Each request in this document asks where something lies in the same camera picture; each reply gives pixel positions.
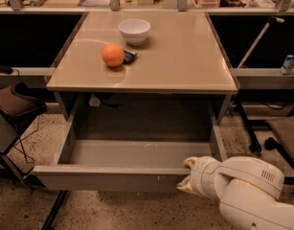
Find black device on ledge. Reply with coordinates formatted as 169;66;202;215
0;65;13;74

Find dark blue snack packet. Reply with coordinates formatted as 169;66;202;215
124;50;137;64

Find orange fruit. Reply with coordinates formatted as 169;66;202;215
102;44;124;67

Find brown office chair left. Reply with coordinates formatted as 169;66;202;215
0;81;66;192

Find black office chair right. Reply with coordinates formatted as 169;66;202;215
236;101;294;194

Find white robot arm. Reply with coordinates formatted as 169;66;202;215
177;156;294;230

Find white ceramic bowl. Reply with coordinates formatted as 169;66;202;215
118;19;150;45

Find white blue can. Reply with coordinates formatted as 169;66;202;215
280;55;294;75

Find grey top drawer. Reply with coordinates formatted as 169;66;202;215
34;94;226;192

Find grey drawer cabinet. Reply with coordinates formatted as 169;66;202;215
47;10;237;131

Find black tripod leg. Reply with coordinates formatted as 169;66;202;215
41;191;67;230

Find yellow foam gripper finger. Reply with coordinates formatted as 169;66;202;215
177;175;196;195
184;156;198;168

